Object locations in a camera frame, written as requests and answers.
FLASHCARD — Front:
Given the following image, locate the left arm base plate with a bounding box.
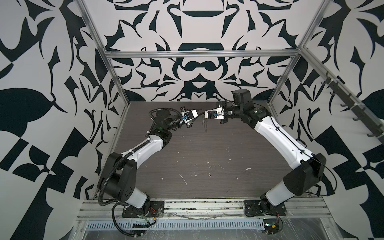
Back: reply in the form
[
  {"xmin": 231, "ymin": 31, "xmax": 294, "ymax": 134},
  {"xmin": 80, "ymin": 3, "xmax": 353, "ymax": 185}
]
[{"xmin": 122, "ymin": 200, "xmax": 165, "ymax": 218}]

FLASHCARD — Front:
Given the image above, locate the white slotted cable duct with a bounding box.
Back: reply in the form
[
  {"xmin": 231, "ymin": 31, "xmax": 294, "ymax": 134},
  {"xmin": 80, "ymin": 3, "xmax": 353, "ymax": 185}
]
[{"xmin": 83, "ymin": 218, "xmax": 266, "ymax": 231}]

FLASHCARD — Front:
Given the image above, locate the aluminium front rail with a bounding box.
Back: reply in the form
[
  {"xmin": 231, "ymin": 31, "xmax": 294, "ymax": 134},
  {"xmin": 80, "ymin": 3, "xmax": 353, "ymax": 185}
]
[{"xmin": 76, "ymin": 197, "xmax": 332, "ymax": 221}]

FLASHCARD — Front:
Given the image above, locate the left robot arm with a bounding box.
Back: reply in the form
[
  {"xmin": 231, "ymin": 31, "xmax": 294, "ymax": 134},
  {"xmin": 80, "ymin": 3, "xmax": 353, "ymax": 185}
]
[{"xmin": 98, "ymin": 107, "xmax": 204, "ymax": 209}]

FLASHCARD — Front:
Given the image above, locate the green circuit board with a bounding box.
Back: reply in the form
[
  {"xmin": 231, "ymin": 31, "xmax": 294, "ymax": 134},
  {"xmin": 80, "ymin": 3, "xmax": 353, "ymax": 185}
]
[{"xmin": 263, "ymin": 221, "xmax": 283, "ymax": 236}]

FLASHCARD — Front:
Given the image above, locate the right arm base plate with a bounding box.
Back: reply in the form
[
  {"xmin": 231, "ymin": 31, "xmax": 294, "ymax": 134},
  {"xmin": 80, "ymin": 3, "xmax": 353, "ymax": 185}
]
[{"xmin": 244, "ymin": 200, "xmax": 286, "ymax": 217}]

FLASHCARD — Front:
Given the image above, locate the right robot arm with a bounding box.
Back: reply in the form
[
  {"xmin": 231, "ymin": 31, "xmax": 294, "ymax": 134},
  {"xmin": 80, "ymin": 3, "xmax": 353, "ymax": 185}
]
[{"xmin": 205, "ymin": 89, "xmax": 326, "ymax": 211}]

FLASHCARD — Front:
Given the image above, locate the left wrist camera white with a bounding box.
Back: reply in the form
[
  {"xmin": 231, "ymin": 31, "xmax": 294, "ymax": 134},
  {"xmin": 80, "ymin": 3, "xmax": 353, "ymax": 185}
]
[{"xmin": 181, "ymin": 107, "xmax": 197, "ymax": 121}]

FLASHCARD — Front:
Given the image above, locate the dark wall hook rack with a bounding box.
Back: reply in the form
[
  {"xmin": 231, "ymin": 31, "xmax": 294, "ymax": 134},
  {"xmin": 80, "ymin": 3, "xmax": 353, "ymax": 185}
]
[{"xmin": 320, "ymin": 72, "xmax": 384, "ymax": 145}]

